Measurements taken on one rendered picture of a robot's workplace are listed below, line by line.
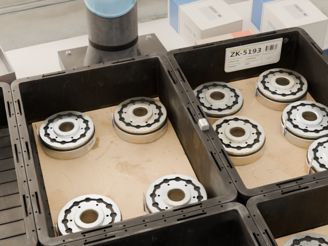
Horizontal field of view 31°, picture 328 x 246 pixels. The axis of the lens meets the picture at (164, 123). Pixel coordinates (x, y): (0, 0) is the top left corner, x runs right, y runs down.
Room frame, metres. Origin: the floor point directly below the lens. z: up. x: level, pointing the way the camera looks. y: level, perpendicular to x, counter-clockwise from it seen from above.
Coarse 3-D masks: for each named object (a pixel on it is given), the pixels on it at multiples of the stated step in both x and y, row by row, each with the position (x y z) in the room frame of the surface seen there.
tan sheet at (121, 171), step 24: (96, 120) 0.86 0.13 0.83; (168, 120) 0.86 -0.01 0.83; (96, 144) 0.79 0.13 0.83; (120, 144) 0.79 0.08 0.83; (144, 144) 0.79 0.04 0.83; (168, 144) 0.79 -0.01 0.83; (48, 168) 0.73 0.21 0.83; (72, 168) 0.73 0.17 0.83; (96, 168) 0.73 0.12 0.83; (120, 168) 0.73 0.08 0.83; (144, 168) 0.73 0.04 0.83; (168, 168) 0.73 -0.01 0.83; (48, 192) 0.68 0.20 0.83; (72, 192) 0.67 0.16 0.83; (96, 192) 0.67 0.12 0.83; (120, 192) 0.67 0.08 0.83; (144, 192) 0.67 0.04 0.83
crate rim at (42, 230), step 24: (72, 72) 0.89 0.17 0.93; (168, 72) 0.90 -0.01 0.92; (24, 120) 0.75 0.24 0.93; (192, 120) 0.75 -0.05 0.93; (24, 144) 0.69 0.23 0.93; (216, 168) 0.63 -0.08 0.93; (144, 216) 0.54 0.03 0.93; (168, 216) 0.54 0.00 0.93; (48, 240) 0.50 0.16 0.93; (72, 240) 0.50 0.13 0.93
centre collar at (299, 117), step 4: (304, 108) 0.84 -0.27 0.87; (308, 108) 0.84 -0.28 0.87; (312, 108) 0.84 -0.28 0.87; (300, 112) 0.83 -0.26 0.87; (304, 112) 0.84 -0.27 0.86; (308, 112) 0.84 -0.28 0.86; (312, 112) 0.84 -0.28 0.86; (316, 112) 0.83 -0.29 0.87; (320, 112) 0.83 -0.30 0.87; (296, 116) 0.83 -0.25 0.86; (300, 116) 0.82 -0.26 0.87; (316, 116) 0.83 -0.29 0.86; (320, 116) 0.82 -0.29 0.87; (300, 120) 0.81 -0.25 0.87; (304, 120) 0.81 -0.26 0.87; (316, 120) 0.81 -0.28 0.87; (320, 120) 0.81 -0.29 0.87; (304, 124) 0.80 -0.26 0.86; (308, 124) 0.80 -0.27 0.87; (312, 124) 0.80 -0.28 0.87; (316, 124) 0.80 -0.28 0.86
